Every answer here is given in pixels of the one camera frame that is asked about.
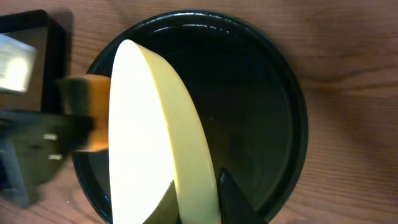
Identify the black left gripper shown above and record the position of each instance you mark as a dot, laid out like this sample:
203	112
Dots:
33	148

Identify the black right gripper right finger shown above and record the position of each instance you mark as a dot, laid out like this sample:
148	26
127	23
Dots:
234	207

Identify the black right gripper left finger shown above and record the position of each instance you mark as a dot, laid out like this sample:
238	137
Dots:
167	210

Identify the orange green sponge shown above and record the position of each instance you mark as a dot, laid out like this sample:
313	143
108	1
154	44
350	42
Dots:
88	96

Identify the yellow plate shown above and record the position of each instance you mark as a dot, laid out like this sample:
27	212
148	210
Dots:
156	140

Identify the black rectangular water tray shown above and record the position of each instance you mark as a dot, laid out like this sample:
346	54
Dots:
39	30

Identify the black round tray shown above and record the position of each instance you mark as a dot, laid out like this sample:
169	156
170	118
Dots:
248	100

